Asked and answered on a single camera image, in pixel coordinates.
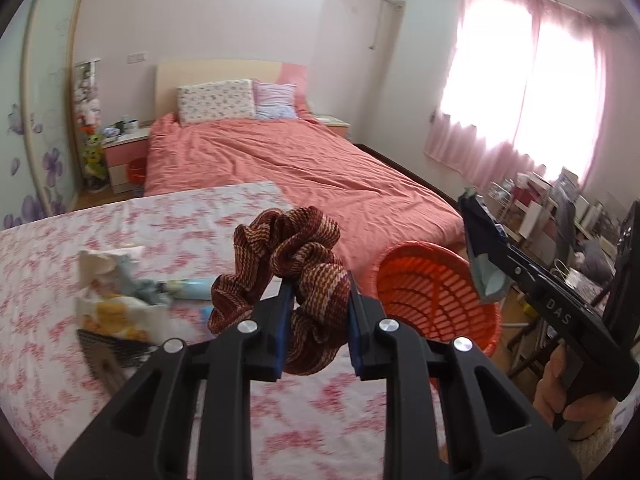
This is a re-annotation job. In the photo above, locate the wardrobe with purple flowers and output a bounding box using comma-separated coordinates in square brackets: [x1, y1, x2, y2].
[0, 0, 97, 232]

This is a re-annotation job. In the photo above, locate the grey blue cloth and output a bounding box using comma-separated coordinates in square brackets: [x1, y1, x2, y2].
[114, 255, 174, 307]

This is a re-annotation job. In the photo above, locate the floral pillow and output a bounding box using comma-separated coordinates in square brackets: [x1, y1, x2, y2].
[176, 79, 257, 127]

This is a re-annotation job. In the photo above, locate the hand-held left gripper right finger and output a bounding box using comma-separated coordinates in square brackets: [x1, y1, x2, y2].
[348, 271, 583, 480]

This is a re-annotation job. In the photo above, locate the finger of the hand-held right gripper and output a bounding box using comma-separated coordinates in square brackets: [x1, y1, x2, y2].
[492, 237, 548, 293]

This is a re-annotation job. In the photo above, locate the dark patterned packet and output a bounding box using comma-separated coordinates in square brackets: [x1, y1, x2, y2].
[77, 329, 153, 395]

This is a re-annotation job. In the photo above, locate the light blue tube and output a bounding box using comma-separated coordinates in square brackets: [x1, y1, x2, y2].
[165, 279, 217, 302]

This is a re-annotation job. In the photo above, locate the pink curtain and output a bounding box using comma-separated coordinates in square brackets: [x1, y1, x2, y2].
[475, 0, 621, 197]
[424, 0, 541, 171]

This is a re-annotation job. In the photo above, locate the clear tube of plush toys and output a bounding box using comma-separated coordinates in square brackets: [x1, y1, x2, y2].
[73, 60, 109, 194]

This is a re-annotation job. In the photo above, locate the small red bin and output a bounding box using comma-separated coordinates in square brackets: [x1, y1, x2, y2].
[127, 157, 149, 187]

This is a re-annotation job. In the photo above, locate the floral printed sheet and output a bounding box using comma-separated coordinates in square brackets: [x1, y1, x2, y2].
[0, 180, 451, 480]

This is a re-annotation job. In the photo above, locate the yellow printed wrapper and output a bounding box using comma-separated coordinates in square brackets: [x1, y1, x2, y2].
[75, 294, 169, 346]

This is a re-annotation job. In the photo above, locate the person's right hand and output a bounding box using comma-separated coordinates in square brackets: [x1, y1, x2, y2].
[532, 346, 613, 442]

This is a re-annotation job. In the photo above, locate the orange plastic basket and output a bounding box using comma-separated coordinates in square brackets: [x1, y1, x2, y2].
[369, 241, 502, 392]

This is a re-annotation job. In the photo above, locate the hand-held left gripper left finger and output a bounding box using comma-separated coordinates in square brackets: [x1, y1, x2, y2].
[54, 280, 297, 480]

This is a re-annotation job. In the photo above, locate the cluttered white desk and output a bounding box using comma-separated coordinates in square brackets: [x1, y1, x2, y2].
[486, 166, 626, 281]

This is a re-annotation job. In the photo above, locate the cream and pink headboard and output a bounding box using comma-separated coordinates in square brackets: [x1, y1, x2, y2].
[154, 59, 310, 117]

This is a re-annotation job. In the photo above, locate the red striped scrunchie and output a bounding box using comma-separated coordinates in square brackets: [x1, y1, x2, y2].
[207, 206, 352, 377]

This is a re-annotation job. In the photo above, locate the striped pillow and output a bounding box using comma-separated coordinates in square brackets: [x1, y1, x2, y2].
[252, 80, 299, 121]

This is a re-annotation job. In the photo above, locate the salmon duvet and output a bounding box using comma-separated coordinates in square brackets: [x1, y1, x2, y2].
[144, 112, 466, 281]

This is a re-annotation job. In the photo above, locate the wooden stool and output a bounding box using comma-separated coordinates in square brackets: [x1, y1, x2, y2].
[502, 305, 548, 378]

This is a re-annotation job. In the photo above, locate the pink and white nightstand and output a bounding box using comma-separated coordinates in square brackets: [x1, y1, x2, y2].
[314, 114, 352, 140]
[102, 127, 152, 195]

